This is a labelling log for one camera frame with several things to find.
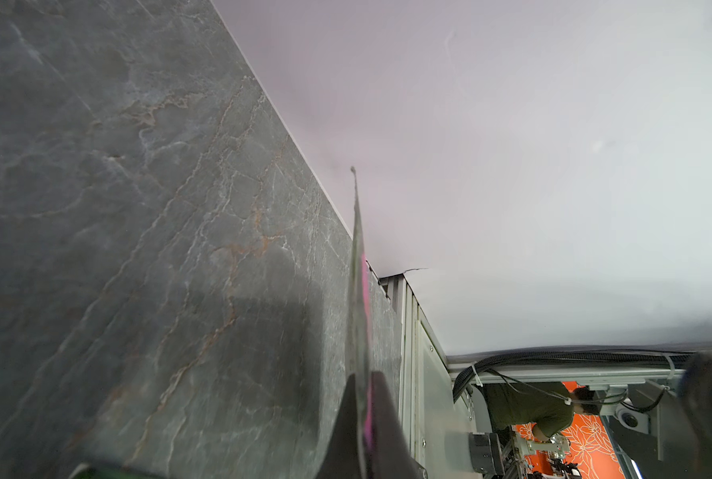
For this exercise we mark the green seed packet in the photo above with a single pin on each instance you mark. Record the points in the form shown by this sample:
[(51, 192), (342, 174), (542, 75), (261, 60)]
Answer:
[(360, 329)]

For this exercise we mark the person in dark shirt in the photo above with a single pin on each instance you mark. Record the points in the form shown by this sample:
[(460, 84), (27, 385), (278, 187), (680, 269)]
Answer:
[(550, 407)]

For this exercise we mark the white text seed packet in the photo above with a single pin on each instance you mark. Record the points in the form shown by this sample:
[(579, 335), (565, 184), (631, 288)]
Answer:
[(105, 471)]

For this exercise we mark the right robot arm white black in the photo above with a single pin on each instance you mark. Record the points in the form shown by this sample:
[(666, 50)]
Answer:
[(665, 431)]

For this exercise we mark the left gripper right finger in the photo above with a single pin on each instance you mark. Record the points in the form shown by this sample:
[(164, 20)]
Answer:
[(389, 453)]

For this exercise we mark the aluminium front rail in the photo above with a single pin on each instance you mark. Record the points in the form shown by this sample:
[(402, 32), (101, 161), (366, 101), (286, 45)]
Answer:
[(436, 427)]

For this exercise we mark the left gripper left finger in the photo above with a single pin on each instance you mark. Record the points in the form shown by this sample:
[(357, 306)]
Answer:
[(342, 458)]

